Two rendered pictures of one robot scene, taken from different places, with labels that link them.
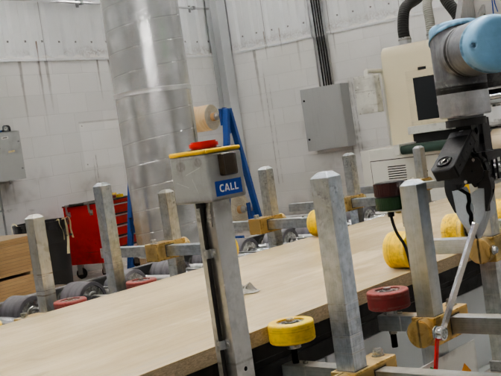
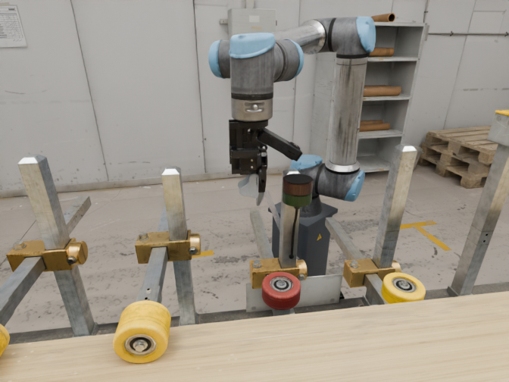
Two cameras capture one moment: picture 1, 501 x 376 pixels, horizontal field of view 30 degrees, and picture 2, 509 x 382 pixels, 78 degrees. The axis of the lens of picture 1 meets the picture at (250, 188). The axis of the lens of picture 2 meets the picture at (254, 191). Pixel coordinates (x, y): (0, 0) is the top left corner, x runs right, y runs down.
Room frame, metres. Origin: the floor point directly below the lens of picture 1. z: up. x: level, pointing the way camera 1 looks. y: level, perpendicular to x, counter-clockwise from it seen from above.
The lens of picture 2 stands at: (2.18, 0.06, 1.35)
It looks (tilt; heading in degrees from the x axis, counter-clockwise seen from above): 25 degrees down; 221
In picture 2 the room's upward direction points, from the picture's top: straight up
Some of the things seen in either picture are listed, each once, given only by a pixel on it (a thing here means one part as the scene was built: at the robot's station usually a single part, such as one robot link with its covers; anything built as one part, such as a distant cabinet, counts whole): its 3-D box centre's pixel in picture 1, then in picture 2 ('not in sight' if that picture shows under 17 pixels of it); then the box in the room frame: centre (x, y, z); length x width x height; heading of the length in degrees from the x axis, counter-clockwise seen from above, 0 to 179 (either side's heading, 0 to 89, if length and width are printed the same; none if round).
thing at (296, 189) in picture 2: (390, 188); (297, 184); (1.68, -0.25, 1.10); 0.06 x 0.06 x 0.02
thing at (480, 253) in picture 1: (494, 245); (170, 245); (1.85, -0.47, 0.95); 0.14 x 0.06 x 0.05; 138
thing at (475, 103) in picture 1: (462, 106); (252, 109); (1.65, -0.39, 1.23); 0.10 x 0.09 x 0.05; 48
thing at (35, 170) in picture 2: not in sight; (64, 261); (2.02, -0.62, 0.93); 0.04 x 0.04 x 0.48; 48
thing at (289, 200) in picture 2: (392, 202); (297, 195); (1.68, -0.25, 1.08); 0.06 x 0.06 x 0.02
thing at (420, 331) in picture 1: (437, 324); (278, 272); (1.67, -0.30, 0.85); 0.14 x 0.06 x 0.05; 138
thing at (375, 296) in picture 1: (391, 317); (280, 302); (1.75, -0.23, 0.85); 0.08 x 0.08 x 0.11
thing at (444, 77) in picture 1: (458, 57); (252, 66); (1.65, -0.39, 1.32); 0.10 x 0.09 x 0.12; 8
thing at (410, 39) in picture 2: not in sight; (360, 106); (-1.13, -1.30, 0.78); 0.90 x 0.45 x 1.55; 144
